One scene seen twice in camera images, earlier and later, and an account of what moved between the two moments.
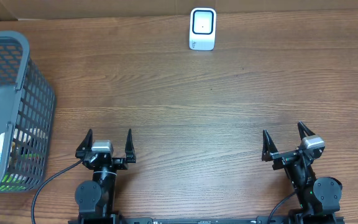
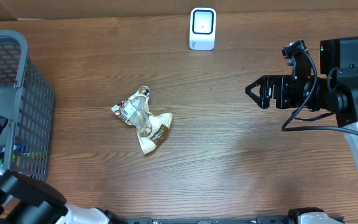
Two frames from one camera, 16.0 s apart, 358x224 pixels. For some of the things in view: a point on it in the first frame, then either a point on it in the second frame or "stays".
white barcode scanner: x=202 y=27 stays
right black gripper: x=283 y=158 -> x=280 y=83
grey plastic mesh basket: x=17 y=113 stays
